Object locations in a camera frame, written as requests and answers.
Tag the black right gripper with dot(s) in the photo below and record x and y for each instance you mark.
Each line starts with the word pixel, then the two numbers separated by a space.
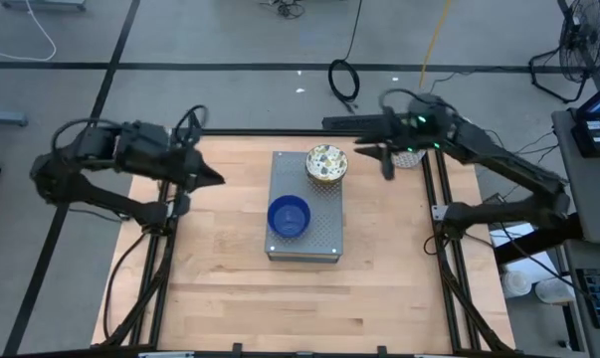
pixel 406 131

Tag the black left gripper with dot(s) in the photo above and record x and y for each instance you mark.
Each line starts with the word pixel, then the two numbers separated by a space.
pixel 187 169

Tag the speckled bowl yellow outside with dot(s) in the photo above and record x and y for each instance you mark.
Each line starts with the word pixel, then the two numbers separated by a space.
pixel 327 162

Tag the blue plastic bowl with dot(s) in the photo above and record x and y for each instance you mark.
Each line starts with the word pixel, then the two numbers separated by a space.
pixel 288 216

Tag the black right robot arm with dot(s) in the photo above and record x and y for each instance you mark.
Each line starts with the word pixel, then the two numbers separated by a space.
pixel 508 161

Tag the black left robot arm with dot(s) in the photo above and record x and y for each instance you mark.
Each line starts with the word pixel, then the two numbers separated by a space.
pixel 90 191

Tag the black power strip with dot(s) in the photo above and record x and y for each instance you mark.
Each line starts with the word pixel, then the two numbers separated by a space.
pixel 349 122

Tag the succulent in white patterned pot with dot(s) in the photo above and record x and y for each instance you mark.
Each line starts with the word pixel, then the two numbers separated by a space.
pixel 409 160

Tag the grey perforated metal box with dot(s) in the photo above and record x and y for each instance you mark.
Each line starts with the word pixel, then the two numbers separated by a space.
pixel 324 233

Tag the white paper sheet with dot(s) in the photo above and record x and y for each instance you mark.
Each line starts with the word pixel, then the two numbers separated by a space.
pixel 516 234

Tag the black desk crossbar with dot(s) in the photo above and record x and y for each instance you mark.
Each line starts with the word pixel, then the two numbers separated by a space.
pixel 538 241

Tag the grey furniture foot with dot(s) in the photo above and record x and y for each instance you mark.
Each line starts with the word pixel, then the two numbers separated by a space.
pixel 3 118

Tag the black laptop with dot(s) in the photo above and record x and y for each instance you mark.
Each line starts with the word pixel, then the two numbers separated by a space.
pixel 598 131

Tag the grey desk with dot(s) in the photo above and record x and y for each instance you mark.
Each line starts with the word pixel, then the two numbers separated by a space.
pixel 598 199
pixel 578 343

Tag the black floor fan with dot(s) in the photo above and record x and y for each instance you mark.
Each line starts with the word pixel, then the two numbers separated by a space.
pixel 585 40

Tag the grey metal cart base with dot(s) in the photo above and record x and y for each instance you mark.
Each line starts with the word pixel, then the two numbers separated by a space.
pixel 41 4

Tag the black aluminium table frame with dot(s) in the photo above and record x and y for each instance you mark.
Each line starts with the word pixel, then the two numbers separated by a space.
pixel 279 132

